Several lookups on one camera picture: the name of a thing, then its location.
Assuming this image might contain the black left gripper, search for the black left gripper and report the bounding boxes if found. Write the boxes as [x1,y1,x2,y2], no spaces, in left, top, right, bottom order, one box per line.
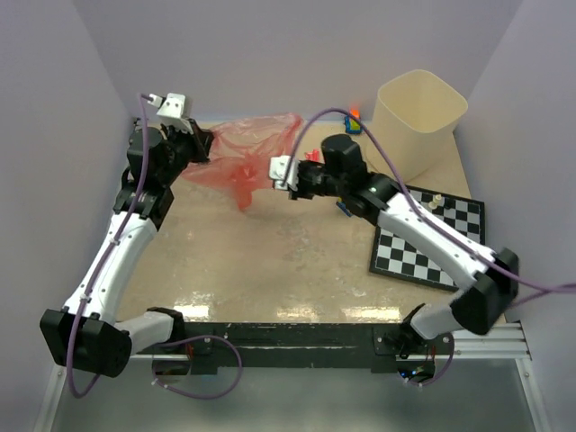
[159,118,217,186]

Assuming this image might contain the red plastic trash bag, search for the red plastic trash bag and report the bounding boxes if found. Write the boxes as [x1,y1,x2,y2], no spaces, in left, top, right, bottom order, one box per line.
[181,112,303,211]

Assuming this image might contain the cream plastic trash bin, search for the cream plastic trash bin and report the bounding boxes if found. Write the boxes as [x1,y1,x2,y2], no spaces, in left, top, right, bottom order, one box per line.
[369,69,468,182]

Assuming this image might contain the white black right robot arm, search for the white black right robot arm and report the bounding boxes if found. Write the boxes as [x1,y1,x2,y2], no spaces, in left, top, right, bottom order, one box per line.
[269,134,519,356]

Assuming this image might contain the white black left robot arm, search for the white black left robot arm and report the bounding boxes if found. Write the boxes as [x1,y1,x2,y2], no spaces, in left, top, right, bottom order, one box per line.
[40,119,214,377]

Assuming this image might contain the yellow blue toy block stack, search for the yellow blue toy block stack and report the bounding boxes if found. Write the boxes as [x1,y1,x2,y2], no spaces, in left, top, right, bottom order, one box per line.
[336,201,353,217]

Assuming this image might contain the orange green toy block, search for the orange green toy block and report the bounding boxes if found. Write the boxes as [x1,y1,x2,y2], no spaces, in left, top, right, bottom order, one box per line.
[344,106,363,135]

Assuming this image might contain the black white checkerboard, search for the black white checkerboard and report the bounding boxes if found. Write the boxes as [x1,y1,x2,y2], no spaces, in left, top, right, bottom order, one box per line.
[369,186,490,293]

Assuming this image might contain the white chess piece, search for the white chess piece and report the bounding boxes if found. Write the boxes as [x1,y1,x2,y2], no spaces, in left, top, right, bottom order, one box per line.
[427,193,443,210]

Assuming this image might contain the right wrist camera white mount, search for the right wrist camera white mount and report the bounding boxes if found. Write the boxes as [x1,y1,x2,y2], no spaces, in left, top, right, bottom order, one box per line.
[268,155,300,192]

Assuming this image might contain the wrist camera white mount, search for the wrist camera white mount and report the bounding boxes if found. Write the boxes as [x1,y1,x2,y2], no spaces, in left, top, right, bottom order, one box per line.
[268,155,300,192]
[148,93,193,134]

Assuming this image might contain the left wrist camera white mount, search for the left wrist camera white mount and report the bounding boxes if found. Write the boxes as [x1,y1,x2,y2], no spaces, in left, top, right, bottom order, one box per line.
[148,93,193,134]

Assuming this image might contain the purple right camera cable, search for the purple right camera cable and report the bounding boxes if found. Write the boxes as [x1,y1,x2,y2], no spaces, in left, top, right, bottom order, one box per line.
[281,107,576,388]

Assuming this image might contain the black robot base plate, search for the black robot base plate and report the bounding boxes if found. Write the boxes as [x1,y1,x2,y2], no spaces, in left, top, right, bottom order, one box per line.
[133,321,455,377]

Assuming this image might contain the aluminium frame rail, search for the aluminium frame rail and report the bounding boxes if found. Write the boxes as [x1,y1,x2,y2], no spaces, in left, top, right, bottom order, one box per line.
[33,117,553,432]

